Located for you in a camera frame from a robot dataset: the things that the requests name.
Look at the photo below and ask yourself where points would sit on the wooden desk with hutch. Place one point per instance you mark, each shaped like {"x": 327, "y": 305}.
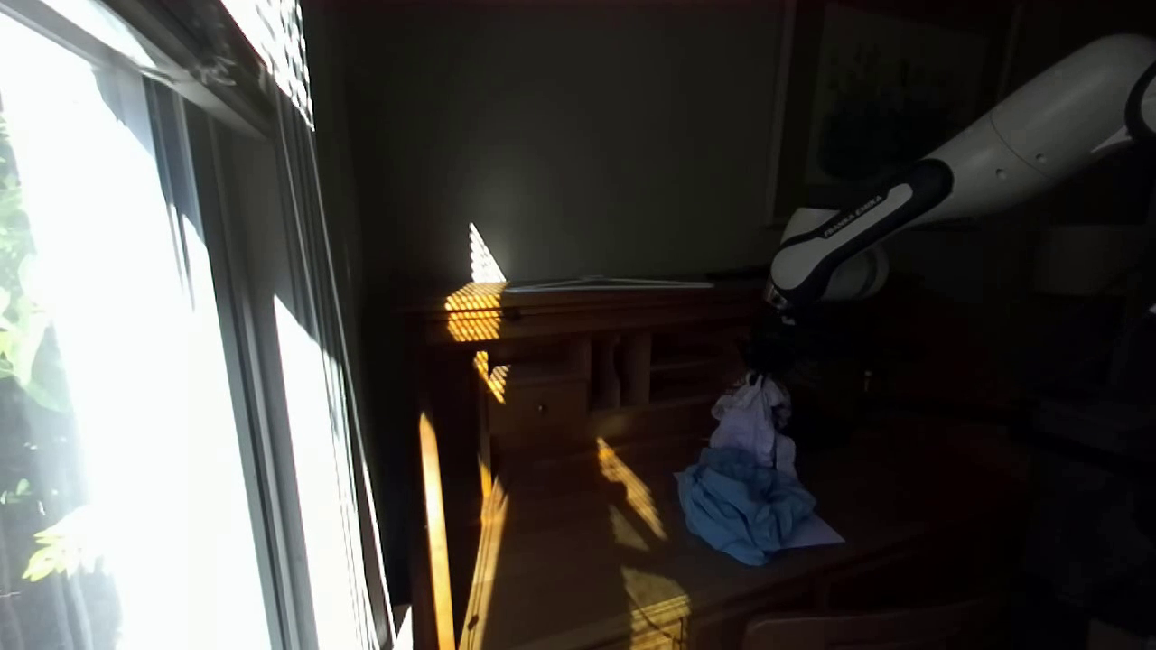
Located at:
{"x": 545, "y": 408}

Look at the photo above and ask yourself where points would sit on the blue cloth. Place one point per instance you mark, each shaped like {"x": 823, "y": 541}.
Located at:
{"x": 741, "y": 511}

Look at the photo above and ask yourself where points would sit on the window with frame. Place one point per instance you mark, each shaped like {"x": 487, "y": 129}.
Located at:
{"x": 147, "y": 362}

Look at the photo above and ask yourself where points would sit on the thin blind wand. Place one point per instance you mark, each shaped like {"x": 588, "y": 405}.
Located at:
{"x": 343, "y": 397}

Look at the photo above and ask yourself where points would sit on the window blind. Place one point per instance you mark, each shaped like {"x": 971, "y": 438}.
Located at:
{"x": 281, "y": 48}

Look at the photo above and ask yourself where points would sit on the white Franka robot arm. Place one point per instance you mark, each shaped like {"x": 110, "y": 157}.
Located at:
{"x": 1012, "y": 145}

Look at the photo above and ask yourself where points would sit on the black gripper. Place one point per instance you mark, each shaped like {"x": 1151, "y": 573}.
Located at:
{"x": 783, "y": 343}

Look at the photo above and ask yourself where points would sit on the green tree foliage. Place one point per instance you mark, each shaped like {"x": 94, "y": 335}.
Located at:
{"x": 19, "y": 349}

